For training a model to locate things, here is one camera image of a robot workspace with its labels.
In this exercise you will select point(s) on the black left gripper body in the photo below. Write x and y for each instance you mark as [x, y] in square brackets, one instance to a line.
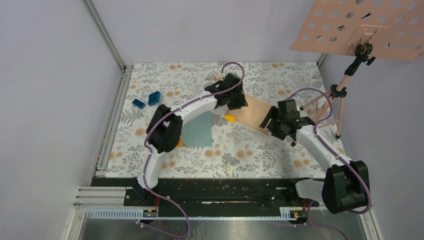
[238, 91]

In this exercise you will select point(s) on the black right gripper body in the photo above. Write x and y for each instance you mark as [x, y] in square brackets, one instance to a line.
[277, 123]

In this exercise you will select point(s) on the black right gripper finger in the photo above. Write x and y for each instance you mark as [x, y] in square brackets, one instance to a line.
[272, 113]
[276, 133]

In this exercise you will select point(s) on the tan lined letter paper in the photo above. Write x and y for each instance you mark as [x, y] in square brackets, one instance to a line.
[252, 115]

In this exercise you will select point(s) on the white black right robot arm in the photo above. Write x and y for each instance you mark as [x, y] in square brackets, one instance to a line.
[346, 186]

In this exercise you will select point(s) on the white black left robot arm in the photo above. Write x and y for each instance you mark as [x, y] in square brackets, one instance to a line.
[165, 127]

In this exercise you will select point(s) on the teal paper envelope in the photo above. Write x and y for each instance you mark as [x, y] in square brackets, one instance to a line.
[197, 132]

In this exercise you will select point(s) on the yellow rectangular block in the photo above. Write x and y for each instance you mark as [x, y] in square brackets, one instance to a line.
[230, 118]

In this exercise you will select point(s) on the floral patterned table mat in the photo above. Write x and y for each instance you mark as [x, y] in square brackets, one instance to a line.
[248, 153]

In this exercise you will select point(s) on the small orange lego brick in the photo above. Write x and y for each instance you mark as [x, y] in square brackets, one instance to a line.
[180, 143]

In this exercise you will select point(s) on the large blue lego brick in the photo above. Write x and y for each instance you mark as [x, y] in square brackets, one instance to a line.
[155, 98]

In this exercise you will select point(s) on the small blue lego brick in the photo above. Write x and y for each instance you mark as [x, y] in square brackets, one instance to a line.
[138, 104]

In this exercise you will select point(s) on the pink music stand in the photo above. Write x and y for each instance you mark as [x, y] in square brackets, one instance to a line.
[365, 29]

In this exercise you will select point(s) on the aluminium frame post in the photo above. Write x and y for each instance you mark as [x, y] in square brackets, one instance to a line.
[98, 22]

